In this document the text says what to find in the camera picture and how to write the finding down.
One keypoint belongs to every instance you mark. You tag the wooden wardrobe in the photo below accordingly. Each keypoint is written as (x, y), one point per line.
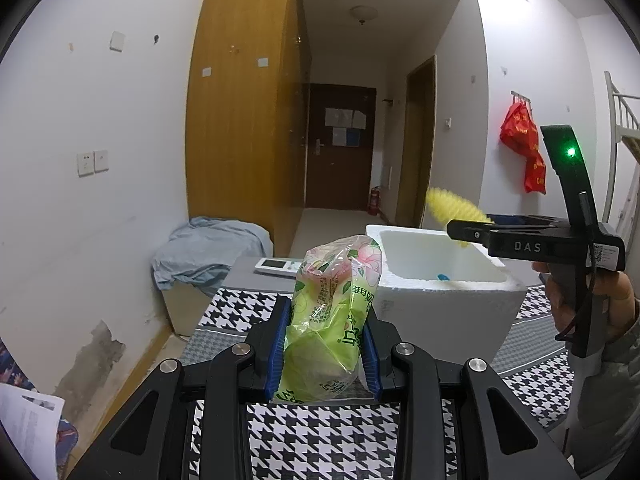
(240, 135)

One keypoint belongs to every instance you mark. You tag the person's right hand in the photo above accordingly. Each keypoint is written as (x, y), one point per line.
(557, 300)

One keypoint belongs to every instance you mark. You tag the beige box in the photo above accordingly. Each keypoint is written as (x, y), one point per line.
(190, 310)

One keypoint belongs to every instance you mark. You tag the metal wall hook rack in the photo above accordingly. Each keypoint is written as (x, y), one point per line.
(520, 95)

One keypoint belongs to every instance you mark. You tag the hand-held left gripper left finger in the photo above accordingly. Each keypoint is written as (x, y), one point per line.
(279, 350)

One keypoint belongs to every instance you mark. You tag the dark brown door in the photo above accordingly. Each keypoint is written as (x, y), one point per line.
(340, 175)

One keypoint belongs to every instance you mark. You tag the red printed bag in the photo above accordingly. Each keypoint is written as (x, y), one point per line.
(535, 175)
(517, 130)

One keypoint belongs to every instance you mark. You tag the person's right forearm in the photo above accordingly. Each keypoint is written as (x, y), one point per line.
(605, 400)

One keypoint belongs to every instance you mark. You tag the green tissue packet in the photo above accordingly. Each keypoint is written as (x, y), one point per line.
(325, 320)

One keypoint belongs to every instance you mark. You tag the yellow foam net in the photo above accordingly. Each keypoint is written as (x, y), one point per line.
(450, 205)

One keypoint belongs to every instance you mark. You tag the printed blanket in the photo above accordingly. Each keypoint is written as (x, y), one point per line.
(10, 365)

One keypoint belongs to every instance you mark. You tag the white wall plate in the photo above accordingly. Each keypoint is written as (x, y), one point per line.
(118, 41)

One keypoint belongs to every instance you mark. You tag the brown side door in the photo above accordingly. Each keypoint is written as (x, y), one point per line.
(417, 160)

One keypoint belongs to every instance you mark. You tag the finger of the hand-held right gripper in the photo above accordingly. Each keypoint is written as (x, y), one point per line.
(465, 232)
(525, 220)

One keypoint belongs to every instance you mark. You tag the ceiling lamp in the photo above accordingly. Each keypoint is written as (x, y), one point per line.
(362, 14)

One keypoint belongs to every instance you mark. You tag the red fire extinguisher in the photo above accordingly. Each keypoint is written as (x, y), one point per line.
(374, 202)

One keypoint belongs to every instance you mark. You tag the white remote control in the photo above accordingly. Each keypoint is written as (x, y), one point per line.
(277, 266)

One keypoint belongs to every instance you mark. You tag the white wall socket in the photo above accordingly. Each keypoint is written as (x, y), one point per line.
(85, 164)
(101, 161)

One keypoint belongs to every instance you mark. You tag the white foam box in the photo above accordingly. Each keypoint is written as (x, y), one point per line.
(450, 320)

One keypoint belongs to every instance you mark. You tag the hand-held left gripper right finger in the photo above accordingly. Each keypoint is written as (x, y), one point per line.
(371, 360)

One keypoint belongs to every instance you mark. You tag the white paper sheets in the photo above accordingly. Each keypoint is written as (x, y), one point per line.
(25, 425)

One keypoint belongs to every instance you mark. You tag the grey-blue cloth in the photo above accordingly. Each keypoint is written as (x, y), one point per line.
(210, 245)

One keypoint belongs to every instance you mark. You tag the white door notices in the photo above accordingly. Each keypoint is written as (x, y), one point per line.
(345, 117)

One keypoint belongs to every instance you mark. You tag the houndstooth tablecloth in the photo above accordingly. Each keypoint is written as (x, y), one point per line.
(320, 440)

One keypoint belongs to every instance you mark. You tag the blue door notice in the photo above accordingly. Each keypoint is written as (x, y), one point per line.
(352, 136)

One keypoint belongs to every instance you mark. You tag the metal bunk bed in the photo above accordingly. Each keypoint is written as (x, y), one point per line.
(622, 110)

